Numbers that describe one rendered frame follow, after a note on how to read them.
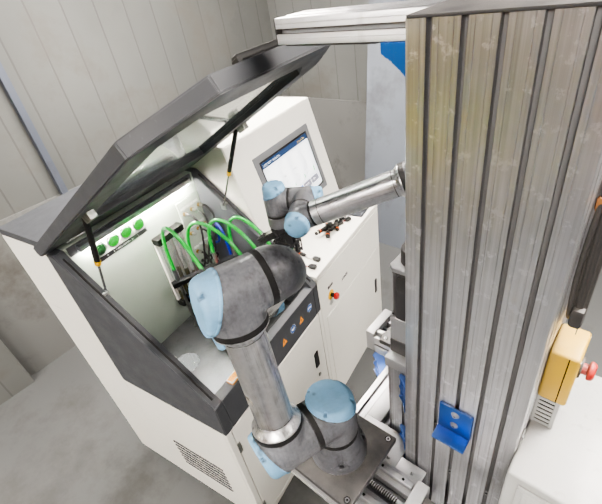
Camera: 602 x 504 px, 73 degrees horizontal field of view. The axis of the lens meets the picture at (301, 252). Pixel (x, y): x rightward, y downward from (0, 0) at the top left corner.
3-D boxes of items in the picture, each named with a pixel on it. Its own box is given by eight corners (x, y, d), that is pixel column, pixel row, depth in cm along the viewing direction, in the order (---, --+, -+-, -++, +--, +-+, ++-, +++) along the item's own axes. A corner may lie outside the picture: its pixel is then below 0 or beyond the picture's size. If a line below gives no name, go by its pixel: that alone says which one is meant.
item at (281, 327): (233, 427, 146) (222, 400, 137) (224, 422, 148) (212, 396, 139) (317, 314, 187) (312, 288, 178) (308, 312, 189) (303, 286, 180)
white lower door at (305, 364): (268, 516, 184) (232, 432, 145) (264, 513, 185) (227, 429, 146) (334, 402, 227) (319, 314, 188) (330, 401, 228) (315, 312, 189)
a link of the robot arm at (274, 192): (283, 188, 124) (257, 190, 126) (289, 219, 131) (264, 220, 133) (288, 177, 131) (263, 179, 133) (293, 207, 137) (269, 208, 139)
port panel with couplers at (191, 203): (201, 263, 189) (180, 205, 171) (196, 262, 190) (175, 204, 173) (219, 248, 197) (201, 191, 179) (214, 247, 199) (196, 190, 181)
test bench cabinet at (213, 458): (268, 531, 188) (226, 437, 143) (181, 473, 217) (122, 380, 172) (337, 409, 235) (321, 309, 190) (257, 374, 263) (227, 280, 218)
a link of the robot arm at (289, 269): (305, 218, 79) (268, 285, 124) (254, 240, 75) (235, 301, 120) (334, 269, 76) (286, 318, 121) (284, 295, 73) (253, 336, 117)
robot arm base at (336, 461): (377, 440, 109) (376, 419, 103) (345, 487, 100) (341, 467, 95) (332, 411, 118) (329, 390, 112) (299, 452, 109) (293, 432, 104)
